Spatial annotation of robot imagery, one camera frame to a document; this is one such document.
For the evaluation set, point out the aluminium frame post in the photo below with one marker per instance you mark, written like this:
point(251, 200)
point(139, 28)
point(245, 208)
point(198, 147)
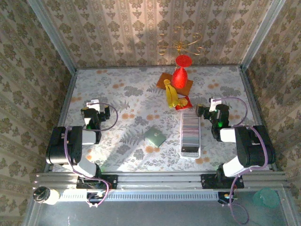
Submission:
point(51, 35)
point(261, 35)

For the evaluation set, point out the white bottle black cap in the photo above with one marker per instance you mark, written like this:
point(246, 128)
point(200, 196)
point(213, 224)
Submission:
point(44, 195)

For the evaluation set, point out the red snack packet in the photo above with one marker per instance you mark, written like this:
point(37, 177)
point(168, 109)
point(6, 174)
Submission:
point(185, 106)

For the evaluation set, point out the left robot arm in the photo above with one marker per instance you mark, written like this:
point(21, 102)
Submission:
point(63, 146)

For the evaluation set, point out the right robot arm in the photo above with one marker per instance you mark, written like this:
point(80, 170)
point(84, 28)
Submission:
point(254, 146)

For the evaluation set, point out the small black electronics board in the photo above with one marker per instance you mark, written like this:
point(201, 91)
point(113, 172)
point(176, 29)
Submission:
point(94, 197)
point(227, 199)

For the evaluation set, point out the clear plastic card tray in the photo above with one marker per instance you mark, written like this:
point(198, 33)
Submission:
point(181, 154)

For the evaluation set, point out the orange wooden board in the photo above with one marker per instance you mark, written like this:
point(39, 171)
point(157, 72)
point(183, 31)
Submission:
point(162, 82)

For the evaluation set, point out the green plastic cup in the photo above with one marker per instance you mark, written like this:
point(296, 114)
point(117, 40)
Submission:
point(266, 198)

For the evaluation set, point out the aluminium extrusion beam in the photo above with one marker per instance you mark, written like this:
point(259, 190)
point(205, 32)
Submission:
point(160, 179)

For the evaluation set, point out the yellow banana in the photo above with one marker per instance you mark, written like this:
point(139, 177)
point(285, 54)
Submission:
point(171, 94)

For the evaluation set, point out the red plastic goblet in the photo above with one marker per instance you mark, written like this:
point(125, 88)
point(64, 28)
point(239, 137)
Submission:
point(179, 78)

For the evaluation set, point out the green card holder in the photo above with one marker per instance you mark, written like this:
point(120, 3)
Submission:
point(154, 139)

